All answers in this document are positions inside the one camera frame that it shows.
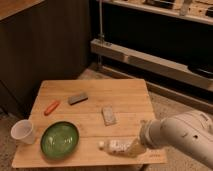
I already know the white plastic cup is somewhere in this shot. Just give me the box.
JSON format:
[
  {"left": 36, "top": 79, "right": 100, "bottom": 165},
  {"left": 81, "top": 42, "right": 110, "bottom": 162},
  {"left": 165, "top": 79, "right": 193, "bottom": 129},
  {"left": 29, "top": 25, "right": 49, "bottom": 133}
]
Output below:
[{"left": 11, "top": 120, "right": 36, "bottom": 144}]

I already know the orange carrot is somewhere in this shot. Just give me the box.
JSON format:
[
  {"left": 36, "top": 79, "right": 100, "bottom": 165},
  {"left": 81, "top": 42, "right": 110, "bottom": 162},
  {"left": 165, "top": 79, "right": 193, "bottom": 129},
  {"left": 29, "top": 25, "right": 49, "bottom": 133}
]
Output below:
[{"left": 44, "top": 101, "right": 60, "bottom": 116}]

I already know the white sponge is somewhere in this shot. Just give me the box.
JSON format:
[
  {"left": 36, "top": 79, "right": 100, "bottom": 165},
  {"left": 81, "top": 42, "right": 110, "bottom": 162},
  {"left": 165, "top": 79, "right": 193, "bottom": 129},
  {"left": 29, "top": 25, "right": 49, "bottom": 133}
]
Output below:
[{"left": 102, "top": 106, "right": 116, "bottom": 126}]

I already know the metal clamp pole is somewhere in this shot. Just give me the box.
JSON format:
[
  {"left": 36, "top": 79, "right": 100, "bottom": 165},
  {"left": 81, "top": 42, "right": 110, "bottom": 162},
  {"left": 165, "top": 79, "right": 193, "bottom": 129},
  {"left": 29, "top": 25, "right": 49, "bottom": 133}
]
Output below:
[{"left": 97, "top": 0, "right": 106, "bottom": 71}]

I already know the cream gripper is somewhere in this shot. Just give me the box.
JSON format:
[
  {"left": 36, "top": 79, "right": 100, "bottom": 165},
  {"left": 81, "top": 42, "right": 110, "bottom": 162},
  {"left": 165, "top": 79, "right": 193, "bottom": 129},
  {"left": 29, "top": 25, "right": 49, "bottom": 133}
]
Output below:
[{"left": 127, "top": 138, "right": 146, "bottom": 157}]

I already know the green ceramic bowl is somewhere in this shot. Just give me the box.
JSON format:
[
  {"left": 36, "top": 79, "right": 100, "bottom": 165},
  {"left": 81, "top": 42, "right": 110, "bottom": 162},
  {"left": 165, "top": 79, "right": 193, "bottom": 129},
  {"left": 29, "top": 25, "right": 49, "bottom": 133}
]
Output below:
[{"left": 40, "top": 121, "right": 79, "bottom": 160}]

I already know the metal shelf rack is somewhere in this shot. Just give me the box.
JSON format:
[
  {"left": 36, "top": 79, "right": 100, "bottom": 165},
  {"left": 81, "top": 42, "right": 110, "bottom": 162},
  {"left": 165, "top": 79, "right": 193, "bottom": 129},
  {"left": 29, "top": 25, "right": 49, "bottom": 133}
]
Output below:
[{"left": 90, "top": 0, "right": 213, "bottom": 114}]

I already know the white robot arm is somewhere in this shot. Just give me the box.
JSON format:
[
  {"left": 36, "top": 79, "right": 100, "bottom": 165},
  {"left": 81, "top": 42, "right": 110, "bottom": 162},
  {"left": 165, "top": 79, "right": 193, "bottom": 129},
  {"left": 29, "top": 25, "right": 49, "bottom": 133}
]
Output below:
[{"left": 127, "top": 110, "right": 213, "bottom": 170}]

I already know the clear plastic water bottle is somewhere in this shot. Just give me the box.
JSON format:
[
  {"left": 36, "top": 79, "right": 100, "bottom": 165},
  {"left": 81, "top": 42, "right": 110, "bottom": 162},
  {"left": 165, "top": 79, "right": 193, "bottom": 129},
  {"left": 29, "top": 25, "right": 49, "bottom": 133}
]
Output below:
[{"left": 98, "top": 140, "right": 132, "bottom": 155}]

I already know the grey sponge block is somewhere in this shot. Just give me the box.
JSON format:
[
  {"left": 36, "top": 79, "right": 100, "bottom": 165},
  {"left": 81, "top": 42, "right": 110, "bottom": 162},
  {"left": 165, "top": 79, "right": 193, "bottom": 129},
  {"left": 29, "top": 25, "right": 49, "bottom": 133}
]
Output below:
[{"left": 68, "top": 92, "right": 88, "bottom": 105}]

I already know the wooden table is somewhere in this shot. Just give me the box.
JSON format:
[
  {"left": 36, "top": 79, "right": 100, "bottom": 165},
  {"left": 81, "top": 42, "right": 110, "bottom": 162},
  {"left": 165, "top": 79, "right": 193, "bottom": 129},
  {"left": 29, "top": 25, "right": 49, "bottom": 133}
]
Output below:
[{"left": 12, "top": 79, "right": 167, "bottom": 168}]

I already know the dark wooden cabinet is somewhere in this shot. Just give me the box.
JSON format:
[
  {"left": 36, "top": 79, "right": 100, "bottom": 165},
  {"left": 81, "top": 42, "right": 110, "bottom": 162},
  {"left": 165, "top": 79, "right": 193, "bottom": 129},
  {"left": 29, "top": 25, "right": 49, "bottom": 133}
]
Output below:
[{"left": 0, "top": 0, "right": 90, "bottom": 116}]

